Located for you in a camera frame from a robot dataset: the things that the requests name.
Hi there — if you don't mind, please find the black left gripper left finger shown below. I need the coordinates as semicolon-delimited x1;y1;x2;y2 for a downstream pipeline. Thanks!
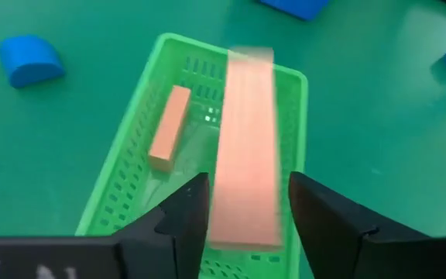
112;172;211;279

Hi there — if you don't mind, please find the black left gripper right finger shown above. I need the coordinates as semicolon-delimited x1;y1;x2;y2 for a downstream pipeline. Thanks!
289;171;429;279

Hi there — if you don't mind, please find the long natural wood block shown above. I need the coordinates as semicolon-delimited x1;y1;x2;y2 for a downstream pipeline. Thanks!
208;46;284;251

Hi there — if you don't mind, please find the green plastic basket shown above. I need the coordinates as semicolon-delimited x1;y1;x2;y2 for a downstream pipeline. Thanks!
74;33;309;279

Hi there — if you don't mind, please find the green table mat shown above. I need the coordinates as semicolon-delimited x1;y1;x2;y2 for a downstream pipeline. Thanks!
0;0;446;279

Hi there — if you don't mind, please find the short natural wood block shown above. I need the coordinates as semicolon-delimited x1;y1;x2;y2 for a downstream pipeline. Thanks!
148;84;192;173

